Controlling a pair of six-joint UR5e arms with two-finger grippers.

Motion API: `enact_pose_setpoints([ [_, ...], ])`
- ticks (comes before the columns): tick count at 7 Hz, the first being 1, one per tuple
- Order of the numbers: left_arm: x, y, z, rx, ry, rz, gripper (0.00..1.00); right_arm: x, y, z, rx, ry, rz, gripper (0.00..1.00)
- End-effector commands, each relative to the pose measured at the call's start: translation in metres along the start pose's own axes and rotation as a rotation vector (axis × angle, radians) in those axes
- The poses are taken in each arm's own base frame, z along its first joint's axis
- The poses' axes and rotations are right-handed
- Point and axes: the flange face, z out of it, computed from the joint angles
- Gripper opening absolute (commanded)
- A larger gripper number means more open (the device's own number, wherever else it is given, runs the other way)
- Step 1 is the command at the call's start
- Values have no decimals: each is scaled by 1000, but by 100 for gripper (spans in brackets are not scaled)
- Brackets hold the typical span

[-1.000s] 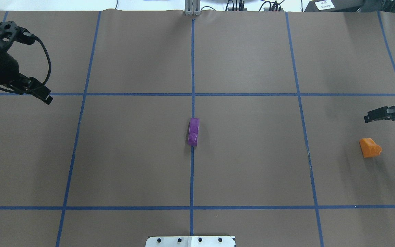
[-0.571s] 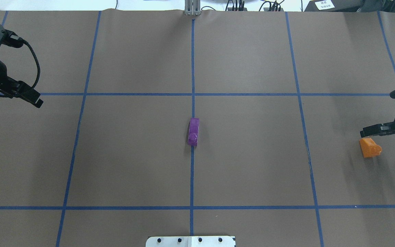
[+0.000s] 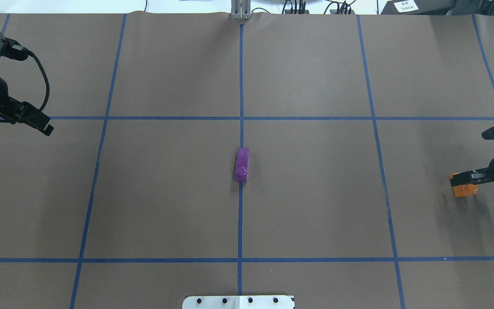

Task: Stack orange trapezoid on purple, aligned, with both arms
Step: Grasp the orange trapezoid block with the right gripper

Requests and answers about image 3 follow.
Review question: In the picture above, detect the black power strip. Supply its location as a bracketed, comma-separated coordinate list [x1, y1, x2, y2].
[281, 0, 309, 15]

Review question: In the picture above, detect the black box with label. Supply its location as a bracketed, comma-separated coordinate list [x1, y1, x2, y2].
[380, 0, 455, 15]

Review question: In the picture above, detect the white metal mounting plate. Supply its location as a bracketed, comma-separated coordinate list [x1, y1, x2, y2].
[182, 295, 295, 309]

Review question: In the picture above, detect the brown table mat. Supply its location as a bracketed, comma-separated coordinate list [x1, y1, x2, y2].
[0, 12, 494, 309]

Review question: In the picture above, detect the grey aluminium camera post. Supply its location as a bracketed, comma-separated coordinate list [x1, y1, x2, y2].
[231, 0, 252, 20]

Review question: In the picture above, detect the orange trapezoid block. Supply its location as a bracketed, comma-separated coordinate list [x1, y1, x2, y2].
[451, 184, 479, 198]

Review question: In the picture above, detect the black left camera cable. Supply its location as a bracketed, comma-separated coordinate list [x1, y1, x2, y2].
[0, 41, 51, 124]

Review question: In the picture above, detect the purple trapezoid block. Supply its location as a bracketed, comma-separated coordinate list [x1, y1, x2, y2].
[235, 147, 250, 183]

